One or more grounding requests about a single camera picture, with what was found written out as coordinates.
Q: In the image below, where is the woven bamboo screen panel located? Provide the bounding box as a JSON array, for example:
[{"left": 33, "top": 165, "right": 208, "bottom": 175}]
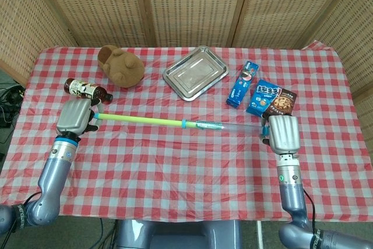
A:
[
  {"left": 136, "top": 0, "right": 253, "bottom": 48},
  {"left": 233, "top": 0, "right": 362, "bottom": 49},
  {"left": 29, "top": 0, "right": 148, "bottom": 48},
  {"left": 0, "top": 0, "right": 78, "bottom": 86}
]

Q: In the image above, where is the white table leg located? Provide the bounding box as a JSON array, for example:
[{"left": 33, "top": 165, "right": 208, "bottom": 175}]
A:
[{"left": 256, "top": 220, "right": 263, "bottom": 249}]

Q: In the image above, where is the yellow blue water pump toy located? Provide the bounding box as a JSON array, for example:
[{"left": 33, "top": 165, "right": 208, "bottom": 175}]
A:
[{"left": 93, "top": 111, "right": 270, "bottom": 139}]

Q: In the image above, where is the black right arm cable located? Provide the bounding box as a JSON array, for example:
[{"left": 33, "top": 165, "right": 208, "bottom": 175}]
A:
[{"left": 302, "top": 188, "right": 319, "bottom": 232}]

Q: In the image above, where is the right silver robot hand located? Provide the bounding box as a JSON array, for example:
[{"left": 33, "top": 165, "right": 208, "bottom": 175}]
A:
[{"left": 260, "top": 114, "right": 301, "bottom": 155}]

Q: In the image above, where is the thin blue floor cable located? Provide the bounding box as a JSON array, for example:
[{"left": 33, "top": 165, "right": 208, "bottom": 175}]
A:
[{"left": 97, "top": 218, "right": 117, "bottom": 249}]

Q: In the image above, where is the black floor cable bundle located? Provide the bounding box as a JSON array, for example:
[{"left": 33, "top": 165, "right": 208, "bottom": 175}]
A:
[{"left": 0, "top": 80, "right": 26, "bottom": 129}]

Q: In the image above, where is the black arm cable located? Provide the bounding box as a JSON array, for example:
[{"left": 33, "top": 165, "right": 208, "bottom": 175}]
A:
[
  {"left": 0, "top": 192, "right": 42, "bottom": 249},
  {"left": 302, "top": 188, "right": 319, "bottom": 232}
]

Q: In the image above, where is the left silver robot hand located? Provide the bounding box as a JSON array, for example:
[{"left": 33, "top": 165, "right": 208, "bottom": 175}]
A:
[{"left": 55, "top": 99, "right": 103, "bottom": 138}]

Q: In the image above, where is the brown plush bear toy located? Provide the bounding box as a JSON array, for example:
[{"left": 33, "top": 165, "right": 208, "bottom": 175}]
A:
[{"left": 97, "top": 44, "right": 146, "bottom": 89}]

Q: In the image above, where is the dark tea bottle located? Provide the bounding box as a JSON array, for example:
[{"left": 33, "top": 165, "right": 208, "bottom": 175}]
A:
[{"left": 64, "top": 78, "right": 114, "bottom": 104}]

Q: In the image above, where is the steel rectangular tray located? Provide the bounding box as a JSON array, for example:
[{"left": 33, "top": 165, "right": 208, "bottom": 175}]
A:
[{"left": 162, "top": 45, "right": 228, "bottom": 102}]

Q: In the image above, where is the red white checkered tablecloth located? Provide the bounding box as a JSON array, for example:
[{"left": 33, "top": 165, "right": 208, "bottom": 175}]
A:
[{"left": 0, "top": 41, "right": 373, "bottom": 223}]

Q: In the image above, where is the grey robot torso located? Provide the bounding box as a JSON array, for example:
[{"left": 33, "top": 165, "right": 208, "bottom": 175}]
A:
[{"left": 115, "top": 219, "right": 243, "bottom": 249}]

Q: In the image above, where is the wide blue cookie box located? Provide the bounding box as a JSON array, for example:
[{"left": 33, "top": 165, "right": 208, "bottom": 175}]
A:
[{"left": 245, "top": 79, "right": 298, "bottom": 118}]

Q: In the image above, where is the slim blue Oreo box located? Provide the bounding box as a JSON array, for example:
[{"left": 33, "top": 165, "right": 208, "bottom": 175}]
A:
[{"left": 226, "top": 61, "right": 260, "bottom": 108}]

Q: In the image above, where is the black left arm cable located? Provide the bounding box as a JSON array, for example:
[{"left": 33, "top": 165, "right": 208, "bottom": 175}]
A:
[{"left": 0, "top": 192, "right": 42, "bottom": 249}]

